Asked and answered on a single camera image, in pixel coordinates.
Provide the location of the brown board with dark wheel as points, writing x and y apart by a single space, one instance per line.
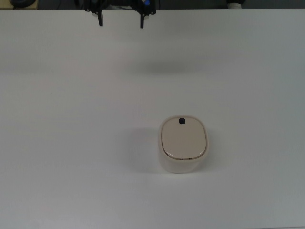
23 3

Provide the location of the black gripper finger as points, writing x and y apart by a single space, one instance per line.
100 19
142 19

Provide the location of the small beige lidded trash can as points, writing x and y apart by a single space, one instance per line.
183 140

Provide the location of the white rounded fitting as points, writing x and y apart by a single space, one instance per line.
236 3

